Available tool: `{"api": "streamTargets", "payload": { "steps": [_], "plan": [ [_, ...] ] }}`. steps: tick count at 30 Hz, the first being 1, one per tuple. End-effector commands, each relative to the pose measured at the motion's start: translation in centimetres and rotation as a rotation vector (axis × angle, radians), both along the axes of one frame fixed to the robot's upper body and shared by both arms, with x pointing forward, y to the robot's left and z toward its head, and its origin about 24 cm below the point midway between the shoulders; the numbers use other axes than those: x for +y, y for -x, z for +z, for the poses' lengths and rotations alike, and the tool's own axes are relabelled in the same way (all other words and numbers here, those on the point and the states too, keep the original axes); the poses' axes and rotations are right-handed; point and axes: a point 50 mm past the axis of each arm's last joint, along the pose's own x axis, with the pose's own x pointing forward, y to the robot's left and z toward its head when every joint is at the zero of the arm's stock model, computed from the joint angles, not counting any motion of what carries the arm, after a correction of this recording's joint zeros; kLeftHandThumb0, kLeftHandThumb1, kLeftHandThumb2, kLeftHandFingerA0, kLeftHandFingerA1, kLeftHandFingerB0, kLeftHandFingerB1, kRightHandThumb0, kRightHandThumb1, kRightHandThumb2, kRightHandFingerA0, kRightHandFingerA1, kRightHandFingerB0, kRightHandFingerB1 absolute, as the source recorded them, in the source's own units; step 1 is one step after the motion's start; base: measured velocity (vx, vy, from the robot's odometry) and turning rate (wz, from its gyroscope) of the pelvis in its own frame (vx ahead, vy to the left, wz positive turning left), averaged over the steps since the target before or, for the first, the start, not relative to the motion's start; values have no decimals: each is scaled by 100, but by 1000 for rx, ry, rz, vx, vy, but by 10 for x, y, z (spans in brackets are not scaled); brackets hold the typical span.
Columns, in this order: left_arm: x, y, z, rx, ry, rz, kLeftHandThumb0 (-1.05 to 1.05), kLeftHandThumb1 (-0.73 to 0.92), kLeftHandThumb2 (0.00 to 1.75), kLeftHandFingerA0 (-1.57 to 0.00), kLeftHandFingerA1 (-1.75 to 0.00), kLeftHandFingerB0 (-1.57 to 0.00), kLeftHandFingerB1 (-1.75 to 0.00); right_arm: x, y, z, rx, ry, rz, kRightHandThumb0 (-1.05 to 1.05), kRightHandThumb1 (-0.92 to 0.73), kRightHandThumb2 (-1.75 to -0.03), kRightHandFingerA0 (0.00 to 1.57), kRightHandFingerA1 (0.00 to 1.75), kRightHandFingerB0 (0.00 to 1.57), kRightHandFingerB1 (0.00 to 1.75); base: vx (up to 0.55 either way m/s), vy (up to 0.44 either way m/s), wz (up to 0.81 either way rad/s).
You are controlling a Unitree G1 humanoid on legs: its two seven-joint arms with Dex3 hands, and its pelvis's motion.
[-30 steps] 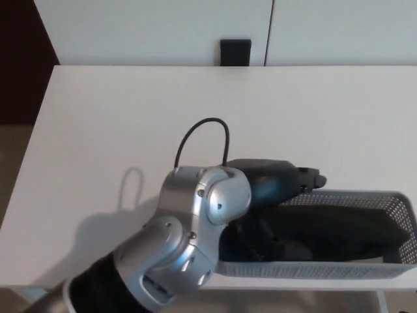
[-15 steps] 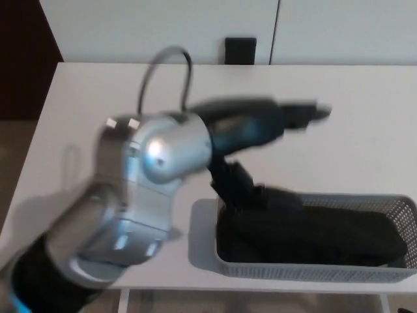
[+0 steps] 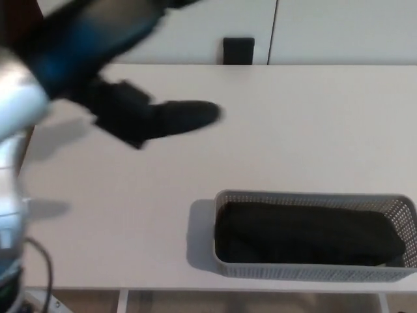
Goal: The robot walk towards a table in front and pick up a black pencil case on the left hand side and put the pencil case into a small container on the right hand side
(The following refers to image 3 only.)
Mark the white metal table leg frame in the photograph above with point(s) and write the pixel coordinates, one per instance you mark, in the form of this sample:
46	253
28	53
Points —
122	301
383	303

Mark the dark brown wooden panel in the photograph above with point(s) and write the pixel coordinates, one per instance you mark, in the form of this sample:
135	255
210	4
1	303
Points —
13	19

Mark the white cabinet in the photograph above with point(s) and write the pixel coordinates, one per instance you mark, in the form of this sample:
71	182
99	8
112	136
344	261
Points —
325	29

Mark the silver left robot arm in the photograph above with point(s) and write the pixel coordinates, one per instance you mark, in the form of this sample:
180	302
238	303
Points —
16	98

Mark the black rectangular pad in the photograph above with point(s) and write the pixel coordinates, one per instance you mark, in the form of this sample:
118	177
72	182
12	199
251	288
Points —
238	52

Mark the black fabric pencil case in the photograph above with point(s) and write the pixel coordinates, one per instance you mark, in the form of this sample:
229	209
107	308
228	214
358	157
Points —
293	234

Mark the grey perforated plastic basket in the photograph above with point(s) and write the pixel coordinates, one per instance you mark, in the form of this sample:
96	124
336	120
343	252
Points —
309	274

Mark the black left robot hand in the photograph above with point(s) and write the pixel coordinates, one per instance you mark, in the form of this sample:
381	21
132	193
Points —
120	111

